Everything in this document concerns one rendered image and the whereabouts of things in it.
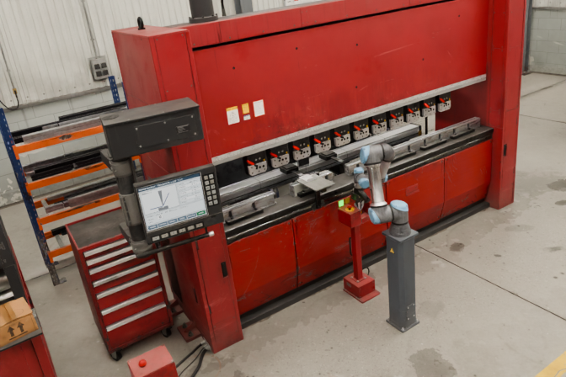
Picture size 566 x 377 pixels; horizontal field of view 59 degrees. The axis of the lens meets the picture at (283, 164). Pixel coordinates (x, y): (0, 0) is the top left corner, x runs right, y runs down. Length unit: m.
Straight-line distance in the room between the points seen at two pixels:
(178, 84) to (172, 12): 4.73
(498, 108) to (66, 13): 5.38
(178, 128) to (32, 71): 4.78
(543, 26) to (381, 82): 7.32
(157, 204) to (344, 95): 1.88
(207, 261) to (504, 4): 3.41
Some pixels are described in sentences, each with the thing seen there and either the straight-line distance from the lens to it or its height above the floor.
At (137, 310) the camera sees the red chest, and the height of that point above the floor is 0.37.
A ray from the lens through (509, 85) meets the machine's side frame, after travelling 5.26.
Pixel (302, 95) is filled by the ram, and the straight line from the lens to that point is 3.81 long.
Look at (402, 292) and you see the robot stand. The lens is 3.78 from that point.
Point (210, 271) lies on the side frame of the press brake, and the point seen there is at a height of 0.68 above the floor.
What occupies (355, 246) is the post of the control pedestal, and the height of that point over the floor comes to 0.44.
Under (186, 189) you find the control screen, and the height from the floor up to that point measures 1.50.
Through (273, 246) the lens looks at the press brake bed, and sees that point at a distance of 3.90.
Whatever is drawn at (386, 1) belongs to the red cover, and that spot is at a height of 2.24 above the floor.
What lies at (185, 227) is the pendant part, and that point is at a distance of 2.91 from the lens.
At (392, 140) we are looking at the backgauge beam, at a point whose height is 0.94.
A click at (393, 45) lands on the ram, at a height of 1.87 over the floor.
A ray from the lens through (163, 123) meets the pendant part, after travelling 2.71.
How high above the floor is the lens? 2.59
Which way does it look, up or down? 22 degrees down
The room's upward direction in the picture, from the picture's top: 7 degrees counter-clockwise
